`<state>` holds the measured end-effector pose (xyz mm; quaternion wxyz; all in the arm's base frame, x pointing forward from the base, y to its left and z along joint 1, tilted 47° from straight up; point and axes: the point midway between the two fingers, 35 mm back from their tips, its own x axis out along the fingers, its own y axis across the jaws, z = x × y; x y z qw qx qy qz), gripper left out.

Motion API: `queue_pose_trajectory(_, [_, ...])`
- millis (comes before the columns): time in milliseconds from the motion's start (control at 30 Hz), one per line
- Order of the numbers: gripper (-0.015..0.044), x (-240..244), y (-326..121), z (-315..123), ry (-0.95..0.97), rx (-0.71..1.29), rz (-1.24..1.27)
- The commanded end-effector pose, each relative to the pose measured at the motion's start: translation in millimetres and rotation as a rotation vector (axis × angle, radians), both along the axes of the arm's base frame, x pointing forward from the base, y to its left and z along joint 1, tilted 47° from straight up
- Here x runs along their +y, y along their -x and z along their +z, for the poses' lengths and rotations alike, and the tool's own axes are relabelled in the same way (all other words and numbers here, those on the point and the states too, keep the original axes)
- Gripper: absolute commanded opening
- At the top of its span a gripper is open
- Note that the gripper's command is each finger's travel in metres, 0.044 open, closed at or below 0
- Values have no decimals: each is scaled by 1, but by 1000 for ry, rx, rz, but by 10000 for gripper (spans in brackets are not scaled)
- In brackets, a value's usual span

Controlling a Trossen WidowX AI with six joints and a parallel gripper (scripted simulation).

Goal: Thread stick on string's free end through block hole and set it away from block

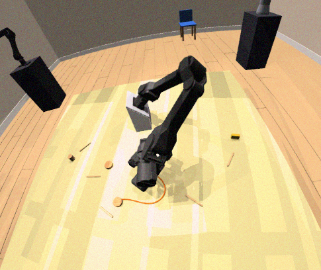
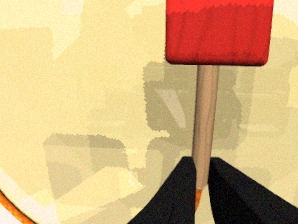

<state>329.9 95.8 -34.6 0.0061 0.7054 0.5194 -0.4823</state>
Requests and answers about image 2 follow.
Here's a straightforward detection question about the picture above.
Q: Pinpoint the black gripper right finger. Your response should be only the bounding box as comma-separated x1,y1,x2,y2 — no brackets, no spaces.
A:
208,156,298,224

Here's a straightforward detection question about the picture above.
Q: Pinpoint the thin wooden stick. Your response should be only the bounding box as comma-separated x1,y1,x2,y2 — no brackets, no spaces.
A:
0,65,220,224

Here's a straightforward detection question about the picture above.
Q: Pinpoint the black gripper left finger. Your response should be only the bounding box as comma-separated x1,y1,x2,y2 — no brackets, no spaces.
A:
128,156,197,224

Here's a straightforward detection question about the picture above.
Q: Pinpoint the red block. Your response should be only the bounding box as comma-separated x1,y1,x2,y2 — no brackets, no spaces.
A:
165,0,274,67

